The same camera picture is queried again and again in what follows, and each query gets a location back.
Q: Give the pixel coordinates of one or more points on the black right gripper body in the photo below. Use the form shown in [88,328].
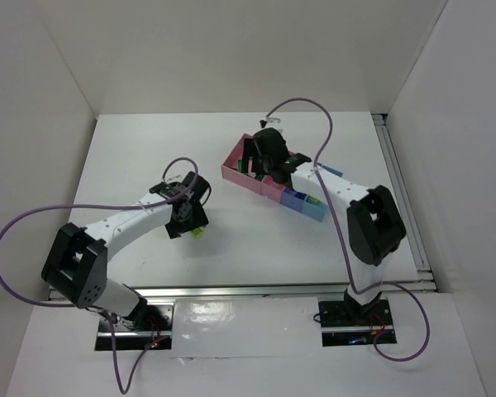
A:
[254,156]

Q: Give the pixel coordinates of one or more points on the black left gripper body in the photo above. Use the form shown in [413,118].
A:
[188,225]

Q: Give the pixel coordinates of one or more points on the lime green small lego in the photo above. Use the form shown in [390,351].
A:
[197,233]

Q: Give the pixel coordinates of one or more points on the dark blue lego brick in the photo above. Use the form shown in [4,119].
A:
[300,196]

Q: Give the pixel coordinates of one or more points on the lime green square lego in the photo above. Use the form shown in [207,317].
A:
[313,200]

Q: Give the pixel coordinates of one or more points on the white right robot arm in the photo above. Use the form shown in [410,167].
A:
[367,220]

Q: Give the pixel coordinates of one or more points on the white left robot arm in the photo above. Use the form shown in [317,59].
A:
[77,263]

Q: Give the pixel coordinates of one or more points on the pink plastic container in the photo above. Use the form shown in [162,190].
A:
[261,185]

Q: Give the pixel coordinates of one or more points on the blue plastic container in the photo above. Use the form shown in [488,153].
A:
[315,212]

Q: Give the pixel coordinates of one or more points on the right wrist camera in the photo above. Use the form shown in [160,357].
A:
[271,122]

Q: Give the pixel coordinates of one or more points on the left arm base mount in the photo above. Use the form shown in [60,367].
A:
[154,327]

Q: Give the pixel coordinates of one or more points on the aluminium front rail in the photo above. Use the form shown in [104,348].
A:
[254,290]

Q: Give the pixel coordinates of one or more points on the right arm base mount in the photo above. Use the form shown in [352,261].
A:
[340,329]

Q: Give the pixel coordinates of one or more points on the aluminium side rail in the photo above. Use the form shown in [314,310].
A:
[424,271]

